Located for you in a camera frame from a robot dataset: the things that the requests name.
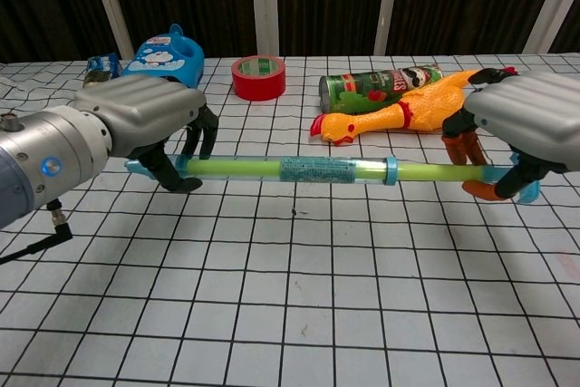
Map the green chips can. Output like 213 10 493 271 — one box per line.
318 63 444 114

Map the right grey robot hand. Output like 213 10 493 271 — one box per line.
441 67 580 202

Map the yellow rubber chicken toy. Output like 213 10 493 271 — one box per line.
309 66 518 148

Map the red tape roll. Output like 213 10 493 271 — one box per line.
231 54 287 102

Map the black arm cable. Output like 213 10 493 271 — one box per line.
0 198 73 266

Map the white metal post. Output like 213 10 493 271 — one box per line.
522 0 580 54
84 0 135 61
249 0 280 57
373 0 404 57

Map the blue green water pump toy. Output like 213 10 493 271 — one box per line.
124 153 543 206

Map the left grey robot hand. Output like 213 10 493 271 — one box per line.
73 73 219 194

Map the blue cardboard box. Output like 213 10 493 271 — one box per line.
82 52 124 89

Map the white black grid tablecloth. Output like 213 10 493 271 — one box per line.
0 53 580 387

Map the blue cartoon plastic bottle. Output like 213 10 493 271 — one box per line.
120 23 206 90

